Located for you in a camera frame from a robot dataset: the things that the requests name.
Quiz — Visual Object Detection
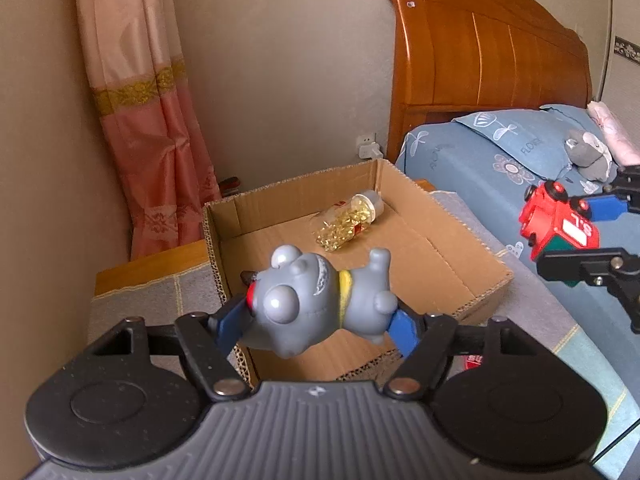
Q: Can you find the white wall socket with plug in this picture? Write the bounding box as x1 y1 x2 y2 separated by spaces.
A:
354 133 386 162

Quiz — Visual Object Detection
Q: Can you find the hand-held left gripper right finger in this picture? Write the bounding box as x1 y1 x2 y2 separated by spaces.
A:
382 307 552 402

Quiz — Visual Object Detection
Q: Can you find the cardboard box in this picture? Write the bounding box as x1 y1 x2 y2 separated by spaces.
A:
202 159 515 386

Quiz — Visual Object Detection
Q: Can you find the pink cloth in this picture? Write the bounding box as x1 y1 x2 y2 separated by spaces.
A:
586 100 640 166

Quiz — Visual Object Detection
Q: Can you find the red toy truck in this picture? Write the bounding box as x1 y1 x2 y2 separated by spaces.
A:
517 180 601 264

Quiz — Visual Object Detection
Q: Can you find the wooden headboard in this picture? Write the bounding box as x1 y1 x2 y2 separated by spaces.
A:
380 0 593 166

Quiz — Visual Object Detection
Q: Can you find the grey checked cloth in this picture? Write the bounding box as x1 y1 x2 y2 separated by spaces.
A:
87 190 640 461

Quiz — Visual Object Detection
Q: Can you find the blue floral pillow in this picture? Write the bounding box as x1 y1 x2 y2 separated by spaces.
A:
451 105 608 177

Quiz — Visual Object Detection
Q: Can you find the grey hippo toy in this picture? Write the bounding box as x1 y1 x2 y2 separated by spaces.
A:
240 245 399 358

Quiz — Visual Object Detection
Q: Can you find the grey plush toy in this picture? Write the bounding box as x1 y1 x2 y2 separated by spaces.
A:
564 128 615 182

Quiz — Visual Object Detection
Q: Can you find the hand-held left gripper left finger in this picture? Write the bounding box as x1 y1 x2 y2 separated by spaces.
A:
88 293 256 403

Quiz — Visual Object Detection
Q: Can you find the clear bottle of yellow capsules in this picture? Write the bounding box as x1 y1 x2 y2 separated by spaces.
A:
314 190 384 252

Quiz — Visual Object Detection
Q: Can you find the blue floral bed sheet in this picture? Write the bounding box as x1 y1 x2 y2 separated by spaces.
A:
395 105 640 441

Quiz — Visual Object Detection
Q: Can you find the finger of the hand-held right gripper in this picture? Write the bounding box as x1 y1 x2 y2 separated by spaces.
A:
537 247 640 334
580 162 640 224

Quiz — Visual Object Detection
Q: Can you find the pink curtain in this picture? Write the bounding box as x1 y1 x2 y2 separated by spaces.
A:
75 0 223 262

